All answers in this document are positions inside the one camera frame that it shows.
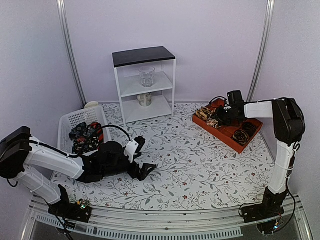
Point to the floral patterned table mat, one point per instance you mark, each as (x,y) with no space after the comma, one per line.
(195,170)

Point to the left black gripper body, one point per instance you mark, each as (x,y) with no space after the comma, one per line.
(110,170)

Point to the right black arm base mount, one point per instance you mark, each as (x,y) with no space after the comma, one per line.
(254,212)

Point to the aluminium corner post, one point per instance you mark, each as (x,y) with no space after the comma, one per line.
(267,25)
(62,13)

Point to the white perforated plastic basket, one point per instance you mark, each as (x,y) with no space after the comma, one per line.
(85,118)

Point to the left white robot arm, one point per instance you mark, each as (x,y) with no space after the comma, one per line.
(20,153)

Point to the right aluminium corner post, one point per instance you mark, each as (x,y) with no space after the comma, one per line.
(267,25)

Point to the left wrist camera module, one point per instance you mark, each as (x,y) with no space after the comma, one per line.
(133,148)

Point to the red black striped tie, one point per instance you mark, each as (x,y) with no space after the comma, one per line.
(96,132)

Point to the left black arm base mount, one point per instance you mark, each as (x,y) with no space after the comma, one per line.
(79,211)

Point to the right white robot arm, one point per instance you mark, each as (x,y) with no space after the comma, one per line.
(289,127)

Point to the cream mug behind basket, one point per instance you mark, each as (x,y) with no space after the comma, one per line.
(91,104)

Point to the dark blue floral tie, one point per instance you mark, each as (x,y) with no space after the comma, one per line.
(81,138)

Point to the orange divided organizer tray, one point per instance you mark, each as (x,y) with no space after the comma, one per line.
(226,132)

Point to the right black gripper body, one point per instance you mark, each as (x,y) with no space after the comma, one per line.
(226,117)

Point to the cream floral paisley tie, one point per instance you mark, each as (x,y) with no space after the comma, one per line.
(214,121)

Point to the clear drinking glass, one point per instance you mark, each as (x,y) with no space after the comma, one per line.
(147,76)

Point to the left aluminium corner post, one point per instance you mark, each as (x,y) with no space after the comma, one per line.
(62,13)

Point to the rolled beige striped tie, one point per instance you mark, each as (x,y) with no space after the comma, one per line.
(204,113)

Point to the white shelf with black top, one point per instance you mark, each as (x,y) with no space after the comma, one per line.
(126,65)

